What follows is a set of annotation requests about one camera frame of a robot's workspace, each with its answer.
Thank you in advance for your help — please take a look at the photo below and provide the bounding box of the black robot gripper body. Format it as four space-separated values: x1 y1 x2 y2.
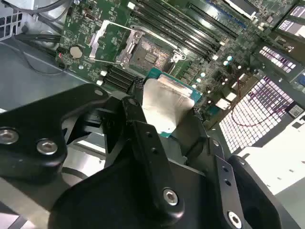
51 156 222 229

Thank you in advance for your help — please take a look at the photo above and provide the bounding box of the silver CPU green edge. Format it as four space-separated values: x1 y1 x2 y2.
142 67 203 139

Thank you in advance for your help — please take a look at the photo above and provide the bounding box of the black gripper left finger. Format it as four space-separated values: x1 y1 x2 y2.
0 83 185 219

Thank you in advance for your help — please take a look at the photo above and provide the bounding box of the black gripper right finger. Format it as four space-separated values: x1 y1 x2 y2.
175 108 296 229

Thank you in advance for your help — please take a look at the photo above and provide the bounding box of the metal CPU socket cover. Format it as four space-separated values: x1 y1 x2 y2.
89 20 142 66

